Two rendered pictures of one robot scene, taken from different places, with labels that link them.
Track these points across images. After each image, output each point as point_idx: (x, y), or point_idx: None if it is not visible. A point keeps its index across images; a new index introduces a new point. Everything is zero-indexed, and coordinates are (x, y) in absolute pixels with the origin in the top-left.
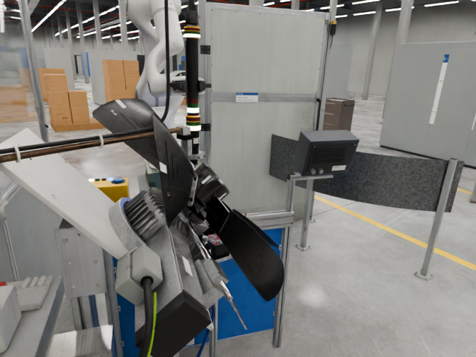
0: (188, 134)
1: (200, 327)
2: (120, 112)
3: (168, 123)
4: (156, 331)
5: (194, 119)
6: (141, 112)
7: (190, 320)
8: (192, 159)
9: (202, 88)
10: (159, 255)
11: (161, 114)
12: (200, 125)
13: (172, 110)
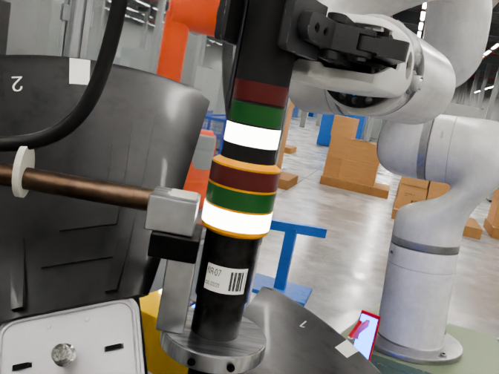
0: (174, 232)
1: None
2: (42, 92)
3: (436, 231)
4: None
5: (225, 174)
6: (125, 114)
7: None
8: (168, 352)
9: (301, 36)
10: None
11: (429, 202)
12: (254, 215)
13: (457, 199)
